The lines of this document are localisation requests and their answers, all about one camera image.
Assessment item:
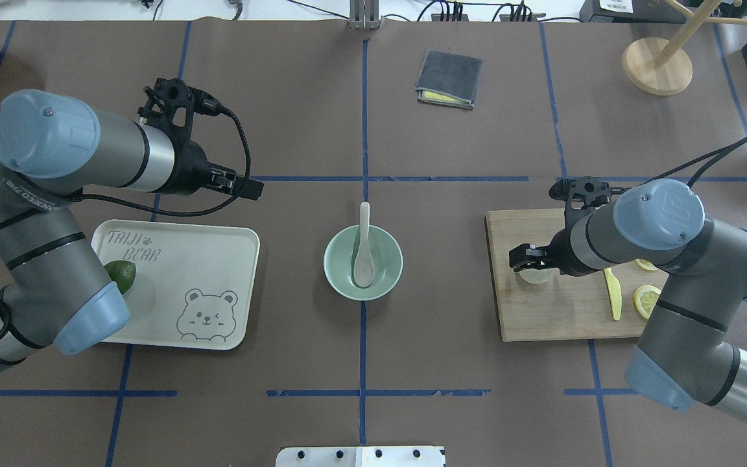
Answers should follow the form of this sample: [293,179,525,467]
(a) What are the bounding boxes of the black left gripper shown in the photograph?
[169,141,265,200]

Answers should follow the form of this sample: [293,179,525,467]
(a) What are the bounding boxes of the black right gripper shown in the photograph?
[509,230,592,277]

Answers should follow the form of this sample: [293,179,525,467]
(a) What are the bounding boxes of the white ceramic spoon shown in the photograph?
[352,201,374,289]

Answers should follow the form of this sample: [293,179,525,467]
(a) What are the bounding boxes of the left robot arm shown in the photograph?
[0,78,264,374]

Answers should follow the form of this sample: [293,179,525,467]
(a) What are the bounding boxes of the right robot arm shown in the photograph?
[508,176,747,423]

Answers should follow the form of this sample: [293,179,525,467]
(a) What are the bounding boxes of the green ceramic bowl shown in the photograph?
[323,225,404,301]

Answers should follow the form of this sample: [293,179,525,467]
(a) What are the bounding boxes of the wooden cutting board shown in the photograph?
[486,209,667,342]

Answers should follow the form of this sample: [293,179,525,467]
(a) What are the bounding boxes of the yellow plastic knife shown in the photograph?
[604,268,623,322]

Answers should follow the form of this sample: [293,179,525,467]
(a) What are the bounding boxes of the white bear tray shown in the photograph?
[91,221,260,351]

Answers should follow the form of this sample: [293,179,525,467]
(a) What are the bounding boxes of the lemon slice near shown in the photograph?
[632,284,661,321]

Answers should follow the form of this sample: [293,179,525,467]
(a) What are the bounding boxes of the green avocado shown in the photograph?
[104,260,137,295]

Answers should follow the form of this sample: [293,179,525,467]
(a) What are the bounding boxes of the grey folded cloth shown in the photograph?
[415,50,483,110]

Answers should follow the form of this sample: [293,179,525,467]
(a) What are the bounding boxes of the wooden mug tree stand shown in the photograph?
[621,1,747,97]

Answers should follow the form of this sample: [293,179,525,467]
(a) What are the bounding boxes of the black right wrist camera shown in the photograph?
[548,176,628,217]

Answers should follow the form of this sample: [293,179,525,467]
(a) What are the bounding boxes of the aluminium frame post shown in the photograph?
[349,0,381,30]

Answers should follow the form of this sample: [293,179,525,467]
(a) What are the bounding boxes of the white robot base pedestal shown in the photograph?
[275,446,447,466]

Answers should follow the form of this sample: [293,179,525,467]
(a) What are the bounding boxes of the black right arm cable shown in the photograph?
[646,126,747,190]

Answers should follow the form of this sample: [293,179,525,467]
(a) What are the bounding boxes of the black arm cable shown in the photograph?
[0,107,252,348]
[646,126,747,190]

